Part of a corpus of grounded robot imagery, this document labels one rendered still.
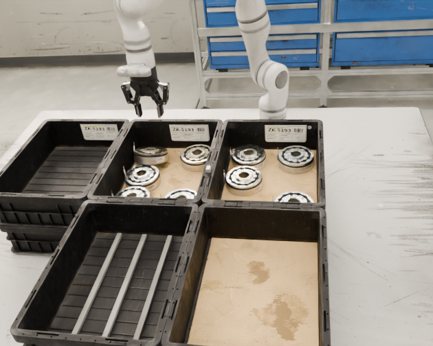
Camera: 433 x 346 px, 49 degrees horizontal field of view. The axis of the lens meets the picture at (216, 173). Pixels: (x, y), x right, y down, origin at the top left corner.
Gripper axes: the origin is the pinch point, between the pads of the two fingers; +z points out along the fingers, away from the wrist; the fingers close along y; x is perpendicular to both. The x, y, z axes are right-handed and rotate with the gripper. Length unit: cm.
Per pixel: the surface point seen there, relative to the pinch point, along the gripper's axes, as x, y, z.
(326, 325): 61, -51, 9
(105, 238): 33.2, 4.8, 19.1
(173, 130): -9.0, -3.3, 11.3
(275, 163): -2.3, -35.9, 17.8
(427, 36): -185, -112, 46
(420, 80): -229, -123, 95
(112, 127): -8.4, 16.9, 10.8
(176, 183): 9.3, -8.1, 18.4
